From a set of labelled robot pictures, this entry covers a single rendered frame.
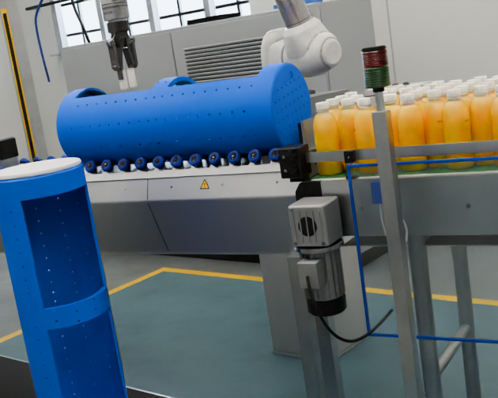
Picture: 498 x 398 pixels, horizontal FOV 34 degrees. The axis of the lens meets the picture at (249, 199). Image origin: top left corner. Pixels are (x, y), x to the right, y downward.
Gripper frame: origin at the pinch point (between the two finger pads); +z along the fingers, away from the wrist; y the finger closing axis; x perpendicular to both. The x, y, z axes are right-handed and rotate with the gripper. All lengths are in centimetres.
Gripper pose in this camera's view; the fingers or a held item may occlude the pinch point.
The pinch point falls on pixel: (127, 79)
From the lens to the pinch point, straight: 286.5
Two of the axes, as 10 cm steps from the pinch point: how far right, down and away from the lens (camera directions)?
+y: -4.8, 2.4, -8.4
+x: 8.6, -0.3, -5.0
